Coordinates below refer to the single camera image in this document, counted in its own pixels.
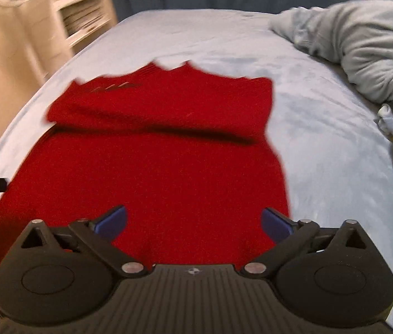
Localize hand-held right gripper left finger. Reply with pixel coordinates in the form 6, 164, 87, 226
18, 205, 145, 278

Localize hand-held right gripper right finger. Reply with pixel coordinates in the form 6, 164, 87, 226
240, 208, 375, 279

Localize red knit sweater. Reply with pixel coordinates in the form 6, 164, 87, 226
0, 61, 291, 286

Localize bed with light blue sheet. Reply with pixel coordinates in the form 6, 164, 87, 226
0, 9, 393, 334

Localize white shelf unit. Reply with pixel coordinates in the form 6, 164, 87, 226
48, 0, 118, 57

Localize light blue fleece blanket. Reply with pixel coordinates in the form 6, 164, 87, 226
269, 0, 393, 237

